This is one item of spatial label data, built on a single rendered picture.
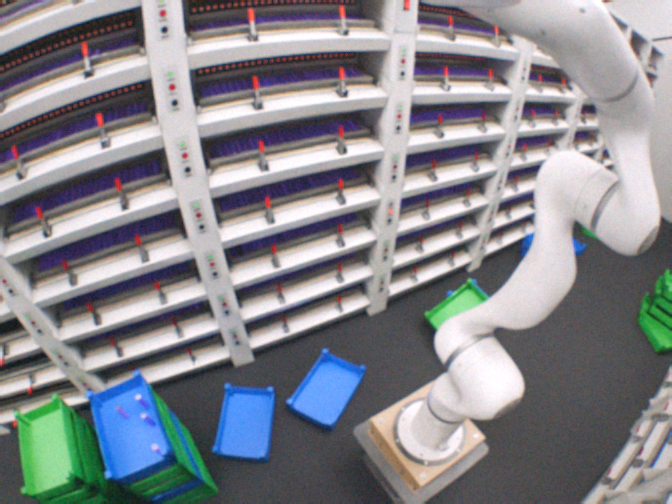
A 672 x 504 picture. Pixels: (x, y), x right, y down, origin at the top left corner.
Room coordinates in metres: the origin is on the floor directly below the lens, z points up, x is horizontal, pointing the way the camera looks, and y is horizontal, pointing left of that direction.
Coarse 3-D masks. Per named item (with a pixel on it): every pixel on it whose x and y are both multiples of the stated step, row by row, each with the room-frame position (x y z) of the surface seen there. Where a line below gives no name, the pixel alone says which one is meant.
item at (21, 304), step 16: (0, 208) 0.63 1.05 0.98; (0, 256) 0.52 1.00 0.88; (16, 272) 0.54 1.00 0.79; (0, 288) 0.48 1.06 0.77; (16, 288) 0.51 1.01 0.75; (16, 304) 0.49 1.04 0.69; (32, 304) 0.52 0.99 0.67; (48, 320) 0.54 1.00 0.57; (32, 336) 0.48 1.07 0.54; (48, 336) 0.51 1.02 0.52; (48, 352) 0.48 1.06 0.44; (64, 352) 0.51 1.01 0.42; (64, 368) 0.49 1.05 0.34; (80, 368) 0.52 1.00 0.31; (96, 384) 0.52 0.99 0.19
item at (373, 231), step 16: (368, 224) 1.15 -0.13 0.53; (320, 240) 1.07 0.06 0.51; (352, 240) 1.09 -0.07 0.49; (368, 240) 1.10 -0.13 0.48; (224, 256) 0.95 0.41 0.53; (272, 256) 0.98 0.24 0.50; (288, 256) 0.99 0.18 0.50; (304, 256) 1.00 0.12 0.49; (320, 256) 1.00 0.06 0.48; (336, 256) 1.05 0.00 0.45; (240, 272) 0.90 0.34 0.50; (256, 272) 0.90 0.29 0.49; (272, 272) 0.91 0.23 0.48; (288, 272) 0.96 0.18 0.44
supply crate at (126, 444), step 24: (120, 384) 0.42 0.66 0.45; (144, 384) 0.43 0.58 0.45; (96, 408) 0.32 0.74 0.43; (144, 408) 0.37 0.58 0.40; (120, 432) 0.27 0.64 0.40; (144, 432) 0.29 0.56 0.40; (120, 456) 0.20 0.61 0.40; (144, 456) 0.22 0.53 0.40; (168, 456) 0.22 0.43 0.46; (120, 480) 0.12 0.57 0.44
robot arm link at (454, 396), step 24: (456, 360) 0.35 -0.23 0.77; (480, 360) 0.32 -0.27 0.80; (504, 360) 0.32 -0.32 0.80; (456, 384) 0.32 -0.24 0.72; (480, 384) 0.28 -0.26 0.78; (504, 384) 0.27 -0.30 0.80; (432, 408) 0.33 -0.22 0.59; (456, 408) 0.28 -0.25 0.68; (480, 408) 0.25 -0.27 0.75; (504, 408) 0.23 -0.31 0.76
